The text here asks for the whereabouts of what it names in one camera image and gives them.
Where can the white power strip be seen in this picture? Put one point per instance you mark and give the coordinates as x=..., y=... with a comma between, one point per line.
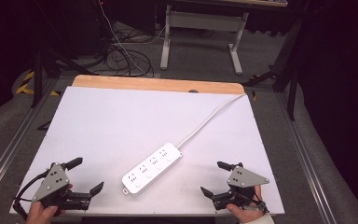
x=152, y=168

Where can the yellow black floor tape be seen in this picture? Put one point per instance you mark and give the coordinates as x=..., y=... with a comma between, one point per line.
x=26, y=84

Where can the white metal desk frame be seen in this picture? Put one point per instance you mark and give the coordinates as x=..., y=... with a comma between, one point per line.
x=203, y=21

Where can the aluminium floor rail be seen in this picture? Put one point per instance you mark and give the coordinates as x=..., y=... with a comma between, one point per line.
x=6, y=155
x=304, y=165

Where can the person's left hand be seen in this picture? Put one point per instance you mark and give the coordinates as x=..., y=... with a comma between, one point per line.
x=38, y=214

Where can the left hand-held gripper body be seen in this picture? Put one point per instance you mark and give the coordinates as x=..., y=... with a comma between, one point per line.
x=50, y=183

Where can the person's right hand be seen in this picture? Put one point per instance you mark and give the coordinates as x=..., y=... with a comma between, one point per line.
x=245, y=214

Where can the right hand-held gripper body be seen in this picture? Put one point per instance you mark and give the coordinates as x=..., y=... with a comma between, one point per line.
x=244, y=179

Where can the white table sheet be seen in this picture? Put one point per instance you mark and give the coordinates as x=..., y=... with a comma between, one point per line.
x=130, y=124

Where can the black metal stand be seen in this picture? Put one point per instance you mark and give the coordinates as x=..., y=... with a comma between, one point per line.
x=287, y=71

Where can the black tripod stand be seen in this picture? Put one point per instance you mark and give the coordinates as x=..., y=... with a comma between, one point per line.
x=40, y=74

